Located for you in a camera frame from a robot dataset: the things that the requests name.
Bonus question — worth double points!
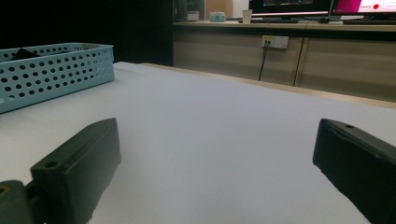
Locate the computer monitor with pink screen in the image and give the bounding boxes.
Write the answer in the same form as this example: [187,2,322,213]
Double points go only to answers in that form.
[329,0,396,17]

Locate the light blue round container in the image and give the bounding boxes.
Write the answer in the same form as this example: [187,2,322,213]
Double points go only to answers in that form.
[209,11,226,23]

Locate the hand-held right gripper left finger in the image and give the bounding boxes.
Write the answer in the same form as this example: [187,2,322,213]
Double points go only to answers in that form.
[30,118,122,224]

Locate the black keyboard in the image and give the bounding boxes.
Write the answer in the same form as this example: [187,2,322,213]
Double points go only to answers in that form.
[249,18,301,24]
[341,19,396,26]

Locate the black power cable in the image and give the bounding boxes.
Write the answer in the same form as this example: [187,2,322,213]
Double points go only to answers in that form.
[258,40,270,82]

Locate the white wall socket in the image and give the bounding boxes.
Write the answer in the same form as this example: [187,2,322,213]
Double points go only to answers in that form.
[261,35,290,50]

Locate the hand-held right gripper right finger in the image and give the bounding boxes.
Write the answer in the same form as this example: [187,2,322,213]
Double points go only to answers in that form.
[312,118,396,224]

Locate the white table mat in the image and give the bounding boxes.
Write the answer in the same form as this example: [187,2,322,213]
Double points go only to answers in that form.
[0,61,396,224]

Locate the light blue perforated plastic basket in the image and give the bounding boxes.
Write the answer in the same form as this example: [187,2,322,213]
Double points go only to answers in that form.
[0,42,116,115]

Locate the grey plant pot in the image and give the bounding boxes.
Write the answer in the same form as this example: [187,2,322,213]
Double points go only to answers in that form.
[186,10,201,22]

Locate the white paper cup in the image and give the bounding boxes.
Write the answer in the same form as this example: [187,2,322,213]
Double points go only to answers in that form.
[241,8,253,25]

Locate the black shorts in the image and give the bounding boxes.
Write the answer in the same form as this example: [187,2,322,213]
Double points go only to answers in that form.
[11,48,41,62]

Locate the long wooden counter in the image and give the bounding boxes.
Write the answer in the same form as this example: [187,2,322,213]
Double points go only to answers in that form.
[173,20,396,104]

